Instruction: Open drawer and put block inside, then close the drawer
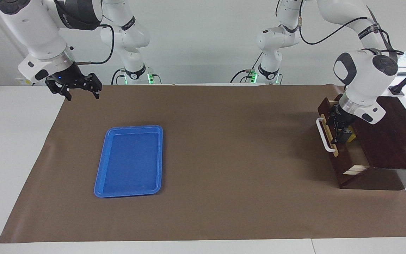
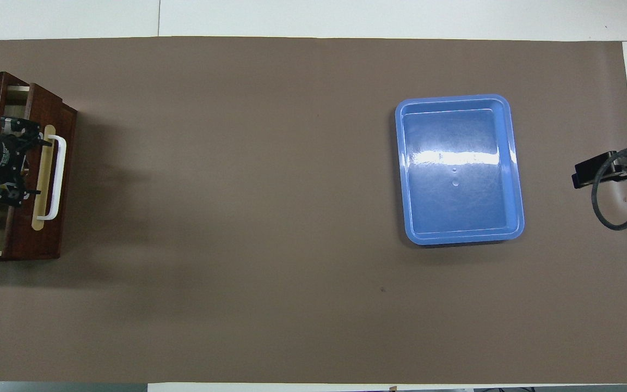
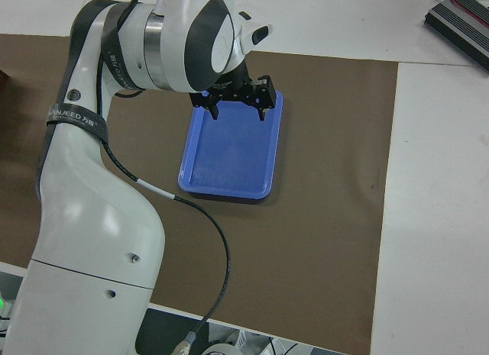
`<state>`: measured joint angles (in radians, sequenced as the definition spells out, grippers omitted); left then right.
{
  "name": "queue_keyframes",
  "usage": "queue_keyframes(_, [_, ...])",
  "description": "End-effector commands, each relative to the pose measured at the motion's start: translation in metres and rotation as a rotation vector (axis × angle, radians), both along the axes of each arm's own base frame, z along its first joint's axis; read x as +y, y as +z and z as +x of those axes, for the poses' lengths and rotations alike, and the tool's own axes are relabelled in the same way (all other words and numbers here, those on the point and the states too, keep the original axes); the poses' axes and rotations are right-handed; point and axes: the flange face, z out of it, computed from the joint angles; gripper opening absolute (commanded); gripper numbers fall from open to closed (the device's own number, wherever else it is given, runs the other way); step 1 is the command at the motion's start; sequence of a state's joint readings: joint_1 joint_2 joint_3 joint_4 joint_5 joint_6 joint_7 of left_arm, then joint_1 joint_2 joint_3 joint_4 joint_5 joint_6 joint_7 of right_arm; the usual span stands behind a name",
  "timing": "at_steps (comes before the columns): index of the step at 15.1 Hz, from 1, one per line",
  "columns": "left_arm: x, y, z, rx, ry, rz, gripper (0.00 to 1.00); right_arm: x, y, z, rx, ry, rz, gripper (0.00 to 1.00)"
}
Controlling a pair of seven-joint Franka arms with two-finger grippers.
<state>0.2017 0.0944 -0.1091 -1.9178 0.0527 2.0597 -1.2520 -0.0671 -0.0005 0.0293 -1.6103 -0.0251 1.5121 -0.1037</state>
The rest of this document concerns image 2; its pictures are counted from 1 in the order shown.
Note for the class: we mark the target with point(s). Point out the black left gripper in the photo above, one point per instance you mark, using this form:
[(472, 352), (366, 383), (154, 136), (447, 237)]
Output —
[(6, 155)]

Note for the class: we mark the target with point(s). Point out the blue plastic tray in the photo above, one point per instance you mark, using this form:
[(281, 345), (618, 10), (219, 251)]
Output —
[(460, 190)]

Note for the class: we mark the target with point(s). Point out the brown paper table mat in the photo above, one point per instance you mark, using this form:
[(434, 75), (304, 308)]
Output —
[(264, 218)]

